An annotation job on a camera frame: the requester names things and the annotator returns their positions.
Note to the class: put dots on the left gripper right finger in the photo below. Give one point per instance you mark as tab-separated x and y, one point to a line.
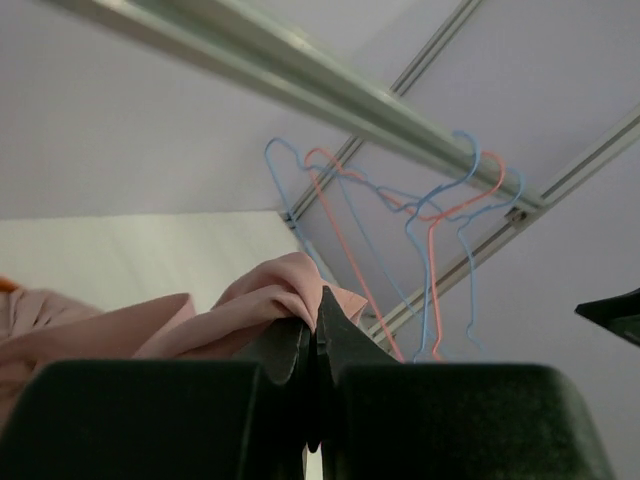
383	419

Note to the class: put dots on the aluminium hanging rail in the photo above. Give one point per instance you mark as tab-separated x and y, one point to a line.
257	51

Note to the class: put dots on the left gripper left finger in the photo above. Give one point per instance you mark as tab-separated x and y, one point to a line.
165	419

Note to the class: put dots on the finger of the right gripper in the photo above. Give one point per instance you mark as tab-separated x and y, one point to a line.
619	315

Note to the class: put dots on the pink skirt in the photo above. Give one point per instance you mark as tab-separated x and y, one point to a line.
40	327

